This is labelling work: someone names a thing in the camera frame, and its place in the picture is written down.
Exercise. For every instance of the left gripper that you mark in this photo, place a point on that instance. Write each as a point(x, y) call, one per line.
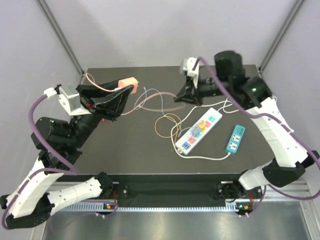
point(110, 106)

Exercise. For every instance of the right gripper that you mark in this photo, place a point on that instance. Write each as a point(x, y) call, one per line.
point(185, 90)

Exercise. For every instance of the salmon charger plug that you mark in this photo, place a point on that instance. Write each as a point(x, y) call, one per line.
point(130, 81)

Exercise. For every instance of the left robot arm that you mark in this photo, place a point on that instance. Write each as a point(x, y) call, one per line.
point(59, 143)

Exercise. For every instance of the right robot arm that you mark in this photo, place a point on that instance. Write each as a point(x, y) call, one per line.
point(252, 97)

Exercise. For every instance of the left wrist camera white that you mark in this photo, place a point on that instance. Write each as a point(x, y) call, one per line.
point(69, 99)

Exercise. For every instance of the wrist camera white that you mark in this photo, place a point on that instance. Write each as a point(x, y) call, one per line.
point(69, 99)
point(191, 69)

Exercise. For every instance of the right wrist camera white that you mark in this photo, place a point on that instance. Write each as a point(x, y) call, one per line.
point(191, 69)

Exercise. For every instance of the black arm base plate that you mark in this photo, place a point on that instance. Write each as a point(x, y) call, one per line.
point(216, 186)

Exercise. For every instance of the grey slotted cable duct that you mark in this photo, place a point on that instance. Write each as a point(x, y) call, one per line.
point(108, 207)

